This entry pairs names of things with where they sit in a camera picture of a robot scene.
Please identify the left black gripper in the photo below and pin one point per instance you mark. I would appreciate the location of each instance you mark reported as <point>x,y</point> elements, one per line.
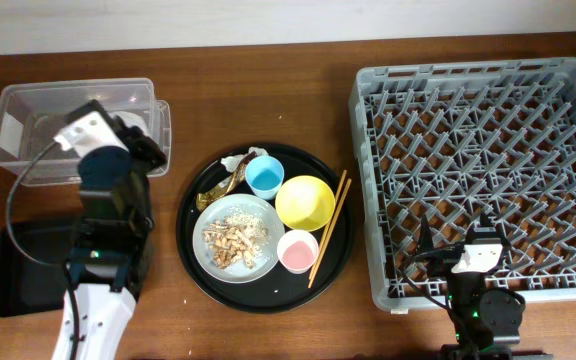
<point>143,145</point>

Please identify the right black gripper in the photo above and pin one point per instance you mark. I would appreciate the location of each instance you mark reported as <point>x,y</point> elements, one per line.
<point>444,261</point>

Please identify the gold snack wrapper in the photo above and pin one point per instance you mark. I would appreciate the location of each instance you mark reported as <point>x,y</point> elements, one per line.
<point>224,187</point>

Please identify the pink plastic cup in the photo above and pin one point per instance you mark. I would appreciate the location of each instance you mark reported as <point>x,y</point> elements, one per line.
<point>297,251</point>

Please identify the white napkin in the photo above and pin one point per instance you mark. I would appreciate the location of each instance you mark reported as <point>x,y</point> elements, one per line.
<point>132,120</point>

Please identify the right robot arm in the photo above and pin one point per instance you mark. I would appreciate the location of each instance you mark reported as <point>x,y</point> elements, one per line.
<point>486,319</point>

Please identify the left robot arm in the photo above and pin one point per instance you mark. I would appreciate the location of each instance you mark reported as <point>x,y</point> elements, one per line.
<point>114,187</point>

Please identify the grey dishwasher rack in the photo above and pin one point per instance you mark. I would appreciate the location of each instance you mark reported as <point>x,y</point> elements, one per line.
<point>448,142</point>

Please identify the clear plastic waste bin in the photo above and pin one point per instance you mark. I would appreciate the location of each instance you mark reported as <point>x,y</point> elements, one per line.
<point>32,114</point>

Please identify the small white paper scrap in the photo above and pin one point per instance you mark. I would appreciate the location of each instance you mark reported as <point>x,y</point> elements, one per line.
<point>231,163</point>

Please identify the right wooden chopstick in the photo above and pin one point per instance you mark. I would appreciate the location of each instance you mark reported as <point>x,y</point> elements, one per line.
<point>344,192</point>

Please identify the wooden chopstick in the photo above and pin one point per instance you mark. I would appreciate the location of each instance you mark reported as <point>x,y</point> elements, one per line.
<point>344,192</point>
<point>324,237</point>

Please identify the blue plastic cup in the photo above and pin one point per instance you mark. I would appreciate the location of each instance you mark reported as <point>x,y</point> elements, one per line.
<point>265,175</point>

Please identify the food scraps on plate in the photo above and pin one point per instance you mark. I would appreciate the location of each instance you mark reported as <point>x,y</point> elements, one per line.
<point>236,239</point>

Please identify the round black serving tray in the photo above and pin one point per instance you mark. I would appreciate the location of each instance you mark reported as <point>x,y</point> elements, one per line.
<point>278,290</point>

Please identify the left wooden chopstick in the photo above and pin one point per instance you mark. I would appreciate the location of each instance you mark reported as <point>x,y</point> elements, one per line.
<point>324,237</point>

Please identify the yellow plastic bowl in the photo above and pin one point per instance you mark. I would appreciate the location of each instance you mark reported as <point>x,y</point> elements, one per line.
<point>305,203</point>

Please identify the grey plate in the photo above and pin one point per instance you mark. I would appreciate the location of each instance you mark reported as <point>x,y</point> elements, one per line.
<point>230,205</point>

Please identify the black rectangular tray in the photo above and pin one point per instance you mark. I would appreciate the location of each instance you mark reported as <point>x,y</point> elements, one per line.
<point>40,259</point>

